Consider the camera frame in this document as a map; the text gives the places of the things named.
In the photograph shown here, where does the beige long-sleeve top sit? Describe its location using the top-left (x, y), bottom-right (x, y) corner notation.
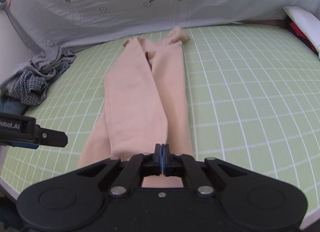
top-left (76, 26), bottom-right (194, 189)

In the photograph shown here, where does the blue denim garment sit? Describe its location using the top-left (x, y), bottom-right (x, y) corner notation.
top-left (0, 96), bottom-right (28, 115)

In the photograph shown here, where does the blue plaid shirt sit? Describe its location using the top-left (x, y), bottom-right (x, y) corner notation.
top-left (12, 69), bottom-right (49, 106)

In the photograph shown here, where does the grey sweatshirt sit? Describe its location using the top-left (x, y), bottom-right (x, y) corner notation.
top-left (1, 45), bottom-right (76, 96)

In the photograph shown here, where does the green grid cutting mat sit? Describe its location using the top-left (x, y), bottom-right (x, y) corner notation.
top-left (1, 25), bottom-right (319, 224)

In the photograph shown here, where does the grey carrot-print sheet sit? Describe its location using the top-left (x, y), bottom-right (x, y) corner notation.
top-left (7, 0), bottom-right (319, 51)

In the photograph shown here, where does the red black garment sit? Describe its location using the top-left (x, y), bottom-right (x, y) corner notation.
top-left (287, 22), bottom-right (318, 55)

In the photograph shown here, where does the white folded garment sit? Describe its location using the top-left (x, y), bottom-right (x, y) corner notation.
top-left (283, 6), bottom-right (319, 56)

